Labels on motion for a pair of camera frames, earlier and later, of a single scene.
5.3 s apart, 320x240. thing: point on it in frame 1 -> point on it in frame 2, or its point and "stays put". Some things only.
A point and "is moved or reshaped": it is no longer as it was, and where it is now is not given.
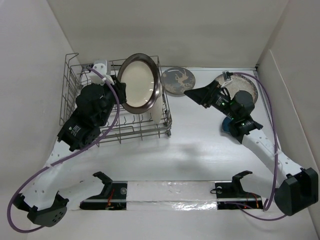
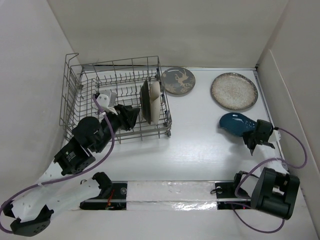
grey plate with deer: [175, 80] stays put
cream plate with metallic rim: [141, 76] is moved or reshaped
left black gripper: [120, 88] -> [128, 115]
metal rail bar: [171, 200] stays put
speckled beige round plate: [238, 83] stays put
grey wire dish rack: [142, 110] stays put
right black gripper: [203, 95] -> [245, 136]
